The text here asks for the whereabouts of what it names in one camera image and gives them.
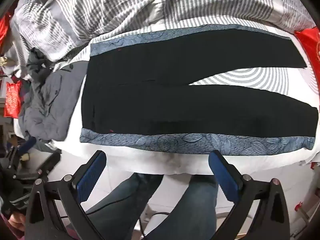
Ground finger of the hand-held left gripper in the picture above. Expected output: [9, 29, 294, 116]
[37, 152, 62, 179]
[18, 136, 37, 153]

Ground bright red cloth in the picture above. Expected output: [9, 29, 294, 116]
[0, 14, 12, 46]

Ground red plastic bag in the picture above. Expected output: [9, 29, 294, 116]
[3, 81, 22, 118]

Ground black pants with blue trim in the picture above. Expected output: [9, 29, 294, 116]
[79, 24, 319, 155]

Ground grey shirt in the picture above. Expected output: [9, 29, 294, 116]
[19, 62, 87, 142]

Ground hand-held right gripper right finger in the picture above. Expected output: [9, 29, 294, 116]
[208, 150, 291, 240]

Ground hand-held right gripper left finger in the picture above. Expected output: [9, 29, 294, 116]
[24, 150, 107, 240]

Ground person's left hand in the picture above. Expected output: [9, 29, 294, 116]
[8, 210, 26, 232]

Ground grey striped duvet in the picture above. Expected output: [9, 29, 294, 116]
[10, 0, 316, 64]

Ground grey striped bed sheet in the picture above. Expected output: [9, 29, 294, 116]
[14, 17, 320, 176]

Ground person's right leg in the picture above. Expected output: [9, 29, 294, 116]
[144, 175, 218, 240]

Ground red pillow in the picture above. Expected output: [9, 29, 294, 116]
[293, 28, 320, 68]

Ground dark grey cloth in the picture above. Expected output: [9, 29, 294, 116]
[27, 47, 52, 83]

